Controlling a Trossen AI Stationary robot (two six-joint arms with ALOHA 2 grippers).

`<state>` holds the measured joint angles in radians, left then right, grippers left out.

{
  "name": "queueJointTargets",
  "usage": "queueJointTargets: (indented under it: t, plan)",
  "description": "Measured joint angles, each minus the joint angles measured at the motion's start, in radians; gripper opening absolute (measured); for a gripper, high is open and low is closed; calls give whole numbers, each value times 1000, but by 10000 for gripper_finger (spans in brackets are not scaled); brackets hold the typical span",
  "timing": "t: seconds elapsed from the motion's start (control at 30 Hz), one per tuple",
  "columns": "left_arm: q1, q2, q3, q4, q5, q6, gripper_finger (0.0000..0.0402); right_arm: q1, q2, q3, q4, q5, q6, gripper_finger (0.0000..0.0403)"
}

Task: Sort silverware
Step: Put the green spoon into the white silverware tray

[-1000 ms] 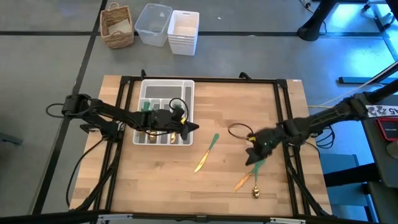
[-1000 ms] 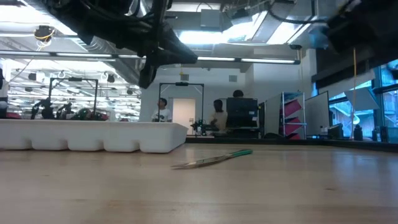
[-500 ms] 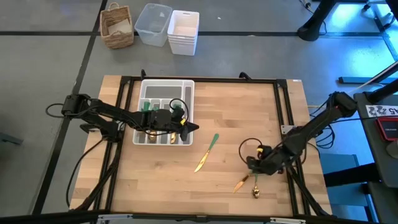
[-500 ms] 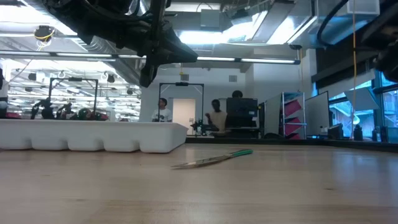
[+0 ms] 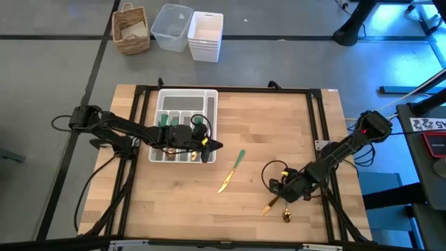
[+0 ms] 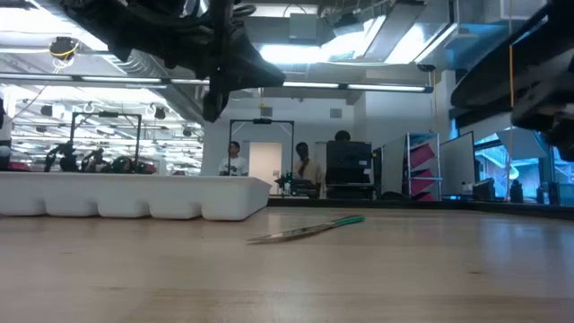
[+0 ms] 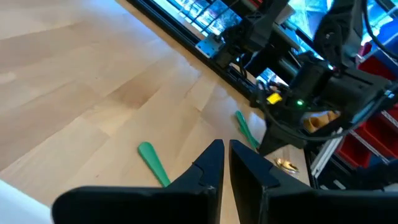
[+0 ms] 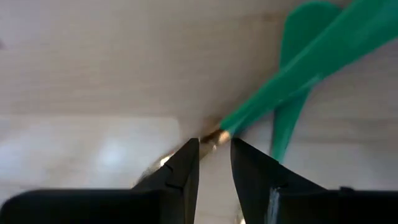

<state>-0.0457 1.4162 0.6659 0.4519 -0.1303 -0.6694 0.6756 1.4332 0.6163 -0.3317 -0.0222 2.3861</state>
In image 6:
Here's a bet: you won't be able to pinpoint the grey board panel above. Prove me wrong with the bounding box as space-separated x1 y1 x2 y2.
380 134 409 196

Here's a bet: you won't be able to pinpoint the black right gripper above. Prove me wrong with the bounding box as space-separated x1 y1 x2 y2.
510 66 574 163

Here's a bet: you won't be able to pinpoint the black ceiling cable reel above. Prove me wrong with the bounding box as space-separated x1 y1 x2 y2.
48 36 80 62

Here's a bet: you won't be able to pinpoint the black green desk device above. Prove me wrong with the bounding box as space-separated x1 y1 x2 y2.
274 172 317 198

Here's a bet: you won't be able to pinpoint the black box device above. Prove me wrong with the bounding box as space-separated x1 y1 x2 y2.
472 177 497 202

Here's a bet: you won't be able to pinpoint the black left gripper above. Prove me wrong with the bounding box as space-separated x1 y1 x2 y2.
178 0 287 123

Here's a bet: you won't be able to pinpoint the grey ceiling box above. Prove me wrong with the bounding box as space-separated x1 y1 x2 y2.
289 13 320 45

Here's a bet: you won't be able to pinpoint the black aluminium table frame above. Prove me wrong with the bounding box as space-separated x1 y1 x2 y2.
267 196 574 221

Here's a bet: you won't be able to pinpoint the white plastic cutlery tray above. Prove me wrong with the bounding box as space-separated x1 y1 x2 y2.
0 171 273 222

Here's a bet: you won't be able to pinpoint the long ceiling light bar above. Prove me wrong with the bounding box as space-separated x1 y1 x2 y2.
282 79 435 94

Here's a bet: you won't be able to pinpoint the metal shelf pink bins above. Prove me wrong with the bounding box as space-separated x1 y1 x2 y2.
405 131 443 202

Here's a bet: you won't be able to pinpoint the black computer monitor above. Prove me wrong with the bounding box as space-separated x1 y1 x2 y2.
326 140 373 170

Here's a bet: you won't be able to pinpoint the white board panel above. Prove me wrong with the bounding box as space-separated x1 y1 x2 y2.
439 130 476 197

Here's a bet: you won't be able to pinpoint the black gantry frame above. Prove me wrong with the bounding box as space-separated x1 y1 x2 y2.
228 118 296 177
69 111 143 174

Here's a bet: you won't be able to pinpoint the black bottle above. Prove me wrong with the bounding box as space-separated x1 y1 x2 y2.
509 179 525 204

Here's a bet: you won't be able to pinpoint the white angled hanging panel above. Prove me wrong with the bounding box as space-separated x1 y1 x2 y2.
495 127 548 161

